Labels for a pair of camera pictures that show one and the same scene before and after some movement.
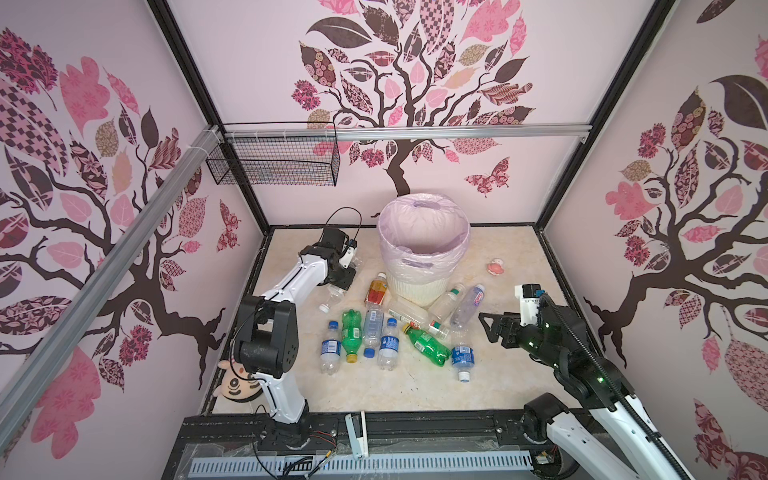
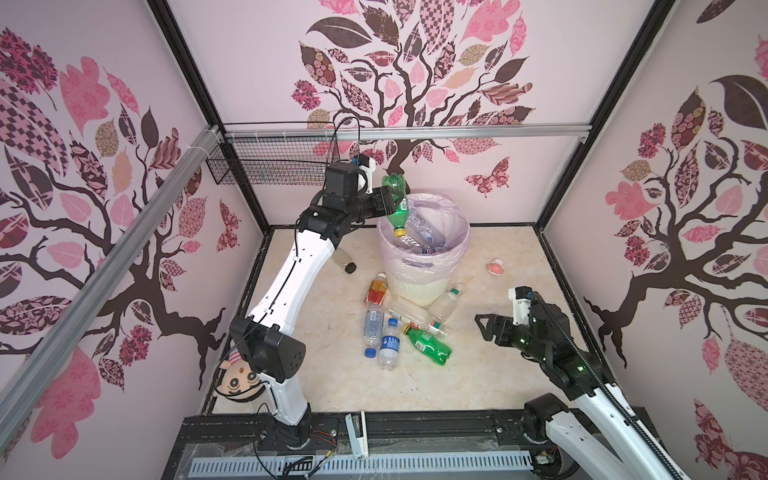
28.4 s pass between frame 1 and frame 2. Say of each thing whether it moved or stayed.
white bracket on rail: stayed
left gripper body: moved
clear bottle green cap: stayed
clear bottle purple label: moved
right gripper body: stayed
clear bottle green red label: stayed
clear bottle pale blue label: stayed
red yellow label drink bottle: stayed
